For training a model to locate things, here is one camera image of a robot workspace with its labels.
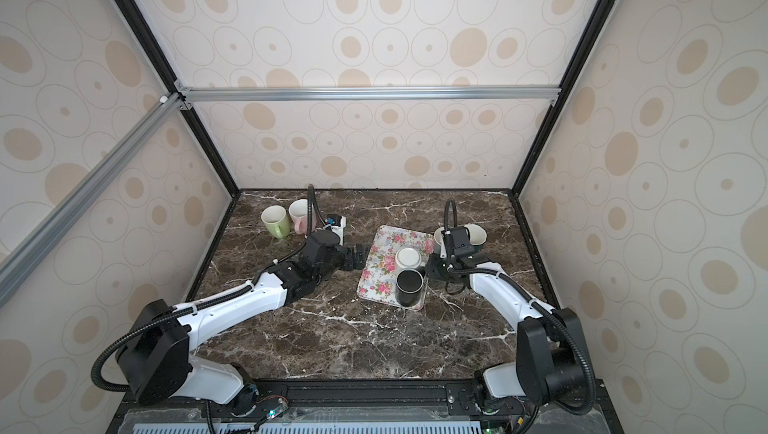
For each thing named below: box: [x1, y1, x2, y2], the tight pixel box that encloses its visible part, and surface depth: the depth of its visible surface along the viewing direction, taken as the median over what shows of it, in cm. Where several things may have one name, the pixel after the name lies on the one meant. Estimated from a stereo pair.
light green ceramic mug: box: [260, 205, 291, 239], surface depth 102 cm
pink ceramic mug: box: [288, 198, 317, 235], surface depth 102 cm
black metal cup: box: [395, 268, 424, 307], surface depth 87 cm
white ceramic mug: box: [395, 246, 422, 271], surface depth 93 cm
